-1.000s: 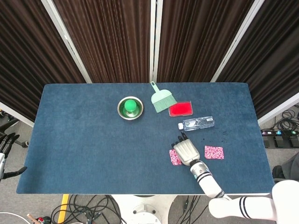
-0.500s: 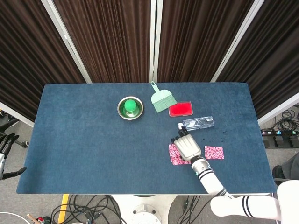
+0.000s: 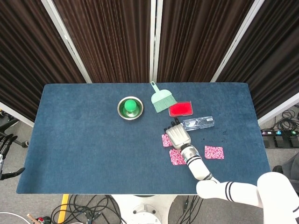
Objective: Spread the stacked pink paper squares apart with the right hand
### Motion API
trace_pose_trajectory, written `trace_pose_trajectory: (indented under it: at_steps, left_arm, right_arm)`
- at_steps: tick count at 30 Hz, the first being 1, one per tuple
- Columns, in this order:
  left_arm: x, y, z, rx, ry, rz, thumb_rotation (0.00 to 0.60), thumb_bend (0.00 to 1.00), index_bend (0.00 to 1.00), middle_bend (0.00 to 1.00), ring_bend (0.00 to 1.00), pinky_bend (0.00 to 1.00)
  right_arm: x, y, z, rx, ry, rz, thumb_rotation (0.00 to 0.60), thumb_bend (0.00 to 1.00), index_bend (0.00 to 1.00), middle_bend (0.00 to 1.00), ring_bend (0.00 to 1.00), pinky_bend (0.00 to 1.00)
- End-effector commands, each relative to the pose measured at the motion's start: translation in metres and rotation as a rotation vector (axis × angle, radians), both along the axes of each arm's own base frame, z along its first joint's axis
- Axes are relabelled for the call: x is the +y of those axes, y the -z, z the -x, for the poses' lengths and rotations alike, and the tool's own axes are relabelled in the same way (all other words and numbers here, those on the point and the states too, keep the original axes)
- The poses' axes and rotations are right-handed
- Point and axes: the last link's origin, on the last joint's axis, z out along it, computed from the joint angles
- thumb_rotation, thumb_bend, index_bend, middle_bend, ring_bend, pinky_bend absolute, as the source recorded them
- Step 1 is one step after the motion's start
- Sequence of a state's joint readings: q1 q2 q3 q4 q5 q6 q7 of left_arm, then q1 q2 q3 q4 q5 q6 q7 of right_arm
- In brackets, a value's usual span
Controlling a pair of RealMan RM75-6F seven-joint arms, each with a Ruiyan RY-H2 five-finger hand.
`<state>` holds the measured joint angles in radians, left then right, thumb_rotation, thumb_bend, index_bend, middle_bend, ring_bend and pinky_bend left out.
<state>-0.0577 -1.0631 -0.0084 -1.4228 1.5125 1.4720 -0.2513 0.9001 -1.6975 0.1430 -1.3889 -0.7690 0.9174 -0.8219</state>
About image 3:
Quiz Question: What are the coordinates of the left black-white robot hand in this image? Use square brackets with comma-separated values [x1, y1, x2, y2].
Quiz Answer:
[0, 134, 26, 181]

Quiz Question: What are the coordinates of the right black-white robot hand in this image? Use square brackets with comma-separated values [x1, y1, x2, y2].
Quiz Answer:
[163, 118, 192, 150]

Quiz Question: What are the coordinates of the pink patterned block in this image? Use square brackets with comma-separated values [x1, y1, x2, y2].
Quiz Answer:
[169, 148, 187, 166]
[204, 145, 224, 160]
[161, 133, 174, 148]

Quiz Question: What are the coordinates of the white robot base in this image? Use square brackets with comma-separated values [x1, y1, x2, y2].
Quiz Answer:
[109, 194, 178, 224]

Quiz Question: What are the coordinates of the black office chair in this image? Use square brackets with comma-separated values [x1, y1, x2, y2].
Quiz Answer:
[0, 118, 29, 149]

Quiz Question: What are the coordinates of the clear plastic water bottle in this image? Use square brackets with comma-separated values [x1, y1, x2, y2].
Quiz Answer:
[181, 116, 215, 132]

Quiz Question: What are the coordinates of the red pad in clear case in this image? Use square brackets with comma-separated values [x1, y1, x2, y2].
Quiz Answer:
[168, 100, 194, 117]

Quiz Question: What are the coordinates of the mint green hand brush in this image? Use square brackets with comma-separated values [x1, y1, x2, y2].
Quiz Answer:
[150, 81, 178, 114]

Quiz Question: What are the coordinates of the green round plastic toy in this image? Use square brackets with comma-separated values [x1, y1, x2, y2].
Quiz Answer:
[123, 99, 138, 117]

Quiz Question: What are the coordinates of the stainless steel bowl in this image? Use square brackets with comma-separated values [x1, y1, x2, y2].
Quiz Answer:
[117, 97, 144, 120]

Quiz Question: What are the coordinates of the blue felt table mat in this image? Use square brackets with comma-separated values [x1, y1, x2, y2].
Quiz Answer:
[15, 83, 271, 195]

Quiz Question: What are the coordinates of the brown pleated screen panel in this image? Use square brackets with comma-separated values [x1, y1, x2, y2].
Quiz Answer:
[217, 0, 299, 119]
[157, 0, 255, 83]
[53, 0, 151, 84]
[0, 0, 87, 122]

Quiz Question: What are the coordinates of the grey trouser leg of bystander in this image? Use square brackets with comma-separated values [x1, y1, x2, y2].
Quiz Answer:
[281, 153, 299, 186]

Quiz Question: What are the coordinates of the white screen frame rail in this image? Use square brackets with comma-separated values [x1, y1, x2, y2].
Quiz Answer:
[0, 102, 35, 128]
[257, 92, 299, 126]

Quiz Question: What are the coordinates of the black cable with inline box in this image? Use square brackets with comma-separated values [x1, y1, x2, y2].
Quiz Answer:
[174, 195, 202, 224]

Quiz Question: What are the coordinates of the white screen frame post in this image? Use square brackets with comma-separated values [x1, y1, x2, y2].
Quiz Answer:
[41, 0, 93, 84]
[210, 0, 266, 83]
[149, 0, 164, 83]

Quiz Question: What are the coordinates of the black floor cable bundle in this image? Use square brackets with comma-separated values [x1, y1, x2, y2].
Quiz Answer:
[272, 108, 299, 131]
[50, 195, 128, 224]

